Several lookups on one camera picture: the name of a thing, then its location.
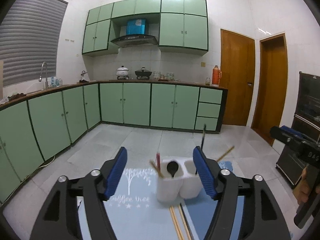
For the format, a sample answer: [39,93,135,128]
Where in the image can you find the green kitchen cabinets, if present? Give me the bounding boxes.
[82,0,209,56]
[1,81,228,202]

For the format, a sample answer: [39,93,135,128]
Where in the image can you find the green lower kitchen cabinets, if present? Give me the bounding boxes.
[1,81,228,202]

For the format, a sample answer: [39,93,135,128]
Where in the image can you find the dark blue table mat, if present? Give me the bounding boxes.
[183,188,244,239]

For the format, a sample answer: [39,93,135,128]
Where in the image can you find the black plastic spoon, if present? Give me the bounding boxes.
[167,161,179,178]

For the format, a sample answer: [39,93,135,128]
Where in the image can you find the white enamel pot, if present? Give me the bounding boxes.
[116,66,129,80]

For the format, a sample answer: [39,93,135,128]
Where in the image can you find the black oven cabinet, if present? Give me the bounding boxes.
[276,72,320,188]

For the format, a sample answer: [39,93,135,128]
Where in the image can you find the white double utensil holder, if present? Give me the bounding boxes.
[156,157,203,203]

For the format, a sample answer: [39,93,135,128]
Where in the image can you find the green upper kitchen cabinets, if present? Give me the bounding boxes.
[82,0,209,56]

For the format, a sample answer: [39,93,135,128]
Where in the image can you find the left wooden door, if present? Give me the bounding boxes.
[220,29,255,126]

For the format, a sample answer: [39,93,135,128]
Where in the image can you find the chrome sink faucet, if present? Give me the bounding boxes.
[39,61,48,89]

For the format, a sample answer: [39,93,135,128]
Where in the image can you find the person's right hand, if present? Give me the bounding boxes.
[293,165,318,205]

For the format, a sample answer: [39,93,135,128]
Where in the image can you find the light blue table mat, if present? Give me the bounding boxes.
[77,166,198,240]

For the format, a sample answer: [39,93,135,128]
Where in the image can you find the blue box on hood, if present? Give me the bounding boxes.
[126,18,148,35]

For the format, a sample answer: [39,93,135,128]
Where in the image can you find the red patterned bamboo chopstick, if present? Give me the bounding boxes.
[156,152,161,171]

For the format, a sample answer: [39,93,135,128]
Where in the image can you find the black chopstick gold band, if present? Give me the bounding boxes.
[195,124,207,175]

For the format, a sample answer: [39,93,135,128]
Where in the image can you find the right wooden door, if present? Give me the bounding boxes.
[251,33,288,145]

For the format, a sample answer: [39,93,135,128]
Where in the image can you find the silver kettle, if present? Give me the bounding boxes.
[79,70,88,83]

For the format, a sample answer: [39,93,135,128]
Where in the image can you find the wooden door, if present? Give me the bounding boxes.
[220,29,255,126]
[251,33,288,145]

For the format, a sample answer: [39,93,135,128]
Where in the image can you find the grey window blind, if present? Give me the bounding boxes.
[1,0,68,86]

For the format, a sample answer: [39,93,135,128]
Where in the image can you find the orange thermos flask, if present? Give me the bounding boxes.
[212,65,222,87]

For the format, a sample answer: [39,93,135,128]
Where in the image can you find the black wok with lid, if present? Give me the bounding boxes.
[135,67,152,80]

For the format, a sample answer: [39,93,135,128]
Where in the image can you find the black range hood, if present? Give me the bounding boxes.
[111,34,158,48]

